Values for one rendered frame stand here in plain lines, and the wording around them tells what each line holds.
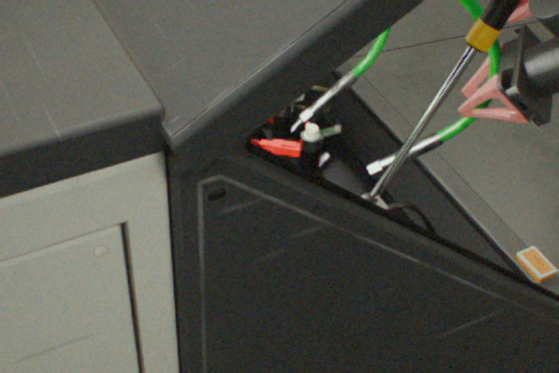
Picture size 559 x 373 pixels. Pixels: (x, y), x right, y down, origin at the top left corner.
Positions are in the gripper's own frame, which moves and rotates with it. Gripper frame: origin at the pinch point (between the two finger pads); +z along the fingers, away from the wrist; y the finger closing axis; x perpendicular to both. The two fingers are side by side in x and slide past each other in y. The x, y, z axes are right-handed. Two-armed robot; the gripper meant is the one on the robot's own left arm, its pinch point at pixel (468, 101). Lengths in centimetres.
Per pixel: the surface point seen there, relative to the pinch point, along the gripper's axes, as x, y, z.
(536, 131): 129, -129, 84
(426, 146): 0.6, 4.1, 5.9
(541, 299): 12.5, 20.7, -3.7
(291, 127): -4.6, -4.1, 27.3
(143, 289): -32, 44, -3
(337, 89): -3.3, -9.5, 21.2
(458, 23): 114, -188, 116
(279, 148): -7.3, 2.9, 24.4
